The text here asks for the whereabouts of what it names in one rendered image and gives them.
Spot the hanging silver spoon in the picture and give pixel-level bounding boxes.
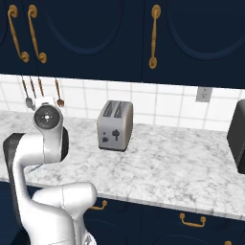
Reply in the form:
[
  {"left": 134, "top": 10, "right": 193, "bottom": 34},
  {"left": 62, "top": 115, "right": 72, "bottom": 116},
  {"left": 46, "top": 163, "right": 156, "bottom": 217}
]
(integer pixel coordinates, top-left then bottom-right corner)
[{"left": 20, "top": 76, "right": 35, "bottom": 111}]

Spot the navy wall cupboard door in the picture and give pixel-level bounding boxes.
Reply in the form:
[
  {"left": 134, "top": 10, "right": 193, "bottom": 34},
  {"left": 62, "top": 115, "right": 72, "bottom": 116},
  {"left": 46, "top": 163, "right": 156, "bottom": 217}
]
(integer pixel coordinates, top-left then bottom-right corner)
[
  {"left": 0, "top": 0, "right": 23, "bottom": 77},
  {"left": 19, "top": 0, "right": 145, "bottom": 83},
  {"left": 142, "top": 0, "right": 245, "bottom": 90}
]

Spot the silver two-slot toaster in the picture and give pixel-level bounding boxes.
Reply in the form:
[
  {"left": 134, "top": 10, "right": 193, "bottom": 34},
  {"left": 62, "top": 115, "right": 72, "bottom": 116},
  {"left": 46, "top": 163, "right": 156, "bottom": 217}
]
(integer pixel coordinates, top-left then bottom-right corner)
[{"left": 96, "top": 100, "right": 135, "bottom": 153}]

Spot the navy drawer front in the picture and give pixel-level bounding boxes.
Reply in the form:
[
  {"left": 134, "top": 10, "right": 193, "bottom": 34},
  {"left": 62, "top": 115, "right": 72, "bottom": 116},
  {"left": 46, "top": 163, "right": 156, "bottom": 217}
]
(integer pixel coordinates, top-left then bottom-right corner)
[
  {"left": 140, "top": 203, "right": 245, "bottom": 245},
  {"left": 81, "top": 195, "right": 144, "bottom": 245}
]

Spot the grey wall outlet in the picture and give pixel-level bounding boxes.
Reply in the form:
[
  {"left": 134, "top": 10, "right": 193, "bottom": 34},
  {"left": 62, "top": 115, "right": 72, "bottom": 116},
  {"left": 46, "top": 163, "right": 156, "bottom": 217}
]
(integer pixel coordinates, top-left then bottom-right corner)
[{"left": 194, "top": 86, "right": 213, "bottom": 104}]

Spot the hanging wooden-handled tool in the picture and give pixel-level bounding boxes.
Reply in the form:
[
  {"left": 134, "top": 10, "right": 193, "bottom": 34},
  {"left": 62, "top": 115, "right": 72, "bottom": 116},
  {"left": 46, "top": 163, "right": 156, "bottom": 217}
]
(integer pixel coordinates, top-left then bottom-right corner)
[
  {"left": 29, "top": 76, "right": 37, "bottom": 100},
  {"left": 37, "top": 76, "right": 45, "bottom": 98}
]

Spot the brass drawer handle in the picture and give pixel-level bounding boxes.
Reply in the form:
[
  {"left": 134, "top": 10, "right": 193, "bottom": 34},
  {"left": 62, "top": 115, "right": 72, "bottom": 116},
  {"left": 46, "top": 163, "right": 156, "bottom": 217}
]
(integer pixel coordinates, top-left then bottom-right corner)
[
  {"left": 89, "top": 199, "right": 109, "bottom": 212},
  {"left": 178, "top": 212, "right": 208, "bottom": 229}
]

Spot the navy base cupboard front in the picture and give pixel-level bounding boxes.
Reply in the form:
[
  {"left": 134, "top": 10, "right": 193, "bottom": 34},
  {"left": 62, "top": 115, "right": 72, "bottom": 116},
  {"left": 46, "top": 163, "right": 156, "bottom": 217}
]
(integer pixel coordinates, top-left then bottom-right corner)
[{"left": 0, "top": 180, "right": 43, "bottom": 245}]

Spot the black appliance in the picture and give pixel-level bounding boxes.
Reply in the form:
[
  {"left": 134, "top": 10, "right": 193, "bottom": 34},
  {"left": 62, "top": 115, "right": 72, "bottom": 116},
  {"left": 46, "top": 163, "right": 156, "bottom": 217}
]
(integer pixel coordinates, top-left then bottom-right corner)
[{"left": 226, "top": 99, "right": 245, "bottom": 175}]

